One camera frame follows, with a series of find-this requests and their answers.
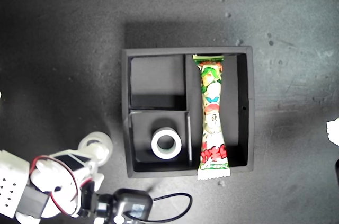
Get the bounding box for green red snack bar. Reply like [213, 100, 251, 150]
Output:
[192, 53, 230, 181]

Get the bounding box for black tray with wells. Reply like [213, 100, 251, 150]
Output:
[121, 46, 255, 179]

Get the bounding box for red motor wire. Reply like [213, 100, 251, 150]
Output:
[29, 156, 81, 216]

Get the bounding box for black camera box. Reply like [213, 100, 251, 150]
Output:
[94, 188, 154, 224]

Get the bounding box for black camera cable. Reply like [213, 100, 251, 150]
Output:
[147, 193, 193, 222]

